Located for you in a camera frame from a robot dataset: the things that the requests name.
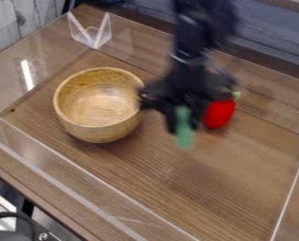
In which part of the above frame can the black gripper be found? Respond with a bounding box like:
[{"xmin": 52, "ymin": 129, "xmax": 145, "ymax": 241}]
[{"xmin": 138, "ymin": 51, "xmax": 237, "ymax": 135}]

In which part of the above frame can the clear acrylic tray wall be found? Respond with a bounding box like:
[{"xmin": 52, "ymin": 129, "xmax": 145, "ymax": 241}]
[{"xmin": 0, "ymin": 118, "xmax": 198, "ymax": 241}]

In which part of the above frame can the clear acrylic corner bracket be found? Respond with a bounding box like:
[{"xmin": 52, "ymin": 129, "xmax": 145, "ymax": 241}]
[{"xmin": 66, "ymin": 12, "xmax": 112, "ymax": 49}]

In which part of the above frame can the black cable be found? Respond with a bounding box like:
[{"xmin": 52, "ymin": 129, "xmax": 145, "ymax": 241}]
[{"xmin": 0, "ymin": 211, "xmax": 36, "ymax": 241}]

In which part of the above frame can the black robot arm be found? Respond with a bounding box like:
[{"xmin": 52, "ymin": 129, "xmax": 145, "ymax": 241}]
[{"xmin": 138, "ymin": 0, "xmax": 237, "ymax": 134}]

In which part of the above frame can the long green block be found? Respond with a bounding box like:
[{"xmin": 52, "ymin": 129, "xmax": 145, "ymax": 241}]
[{"xmin": 176, "ymin": 105, "xmax": 194, "ymax": 150}]

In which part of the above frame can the red toy strawberry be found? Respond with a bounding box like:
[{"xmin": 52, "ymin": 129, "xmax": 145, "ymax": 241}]
[{"xmin": 202, "ymin": 91, "xmax": 241, "ymax": 129}]

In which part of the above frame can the brown wooden bowl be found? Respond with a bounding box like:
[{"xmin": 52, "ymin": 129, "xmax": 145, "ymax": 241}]
[{"xmin": 53, "ymin": 67, "xmax": 144, "ymax": 143}]

